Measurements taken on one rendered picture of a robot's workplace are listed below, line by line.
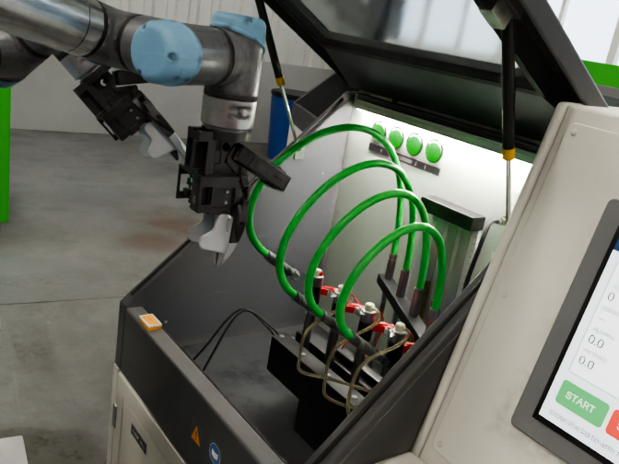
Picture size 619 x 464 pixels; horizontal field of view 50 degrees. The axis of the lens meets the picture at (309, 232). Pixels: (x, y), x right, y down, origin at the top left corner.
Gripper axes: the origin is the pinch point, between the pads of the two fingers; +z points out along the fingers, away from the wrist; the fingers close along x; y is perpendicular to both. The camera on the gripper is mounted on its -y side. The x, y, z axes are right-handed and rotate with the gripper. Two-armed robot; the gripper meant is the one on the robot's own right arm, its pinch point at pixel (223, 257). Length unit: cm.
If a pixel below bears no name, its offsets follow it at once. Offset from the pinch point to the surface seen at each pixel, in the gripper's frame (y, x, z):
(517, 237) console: -34.6, 25.8, -10.5
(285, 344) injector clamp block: -24.5, -12.5, 26.1
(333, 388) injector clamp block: -24.2, 4.1, 26.1
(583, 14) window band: -452, -246, -73
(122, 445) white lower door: -3, -38, 62
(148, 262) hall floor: -114, -276, 124
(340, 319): -14.6, 12.7, 6.6
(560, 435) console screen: -29, 44, 10
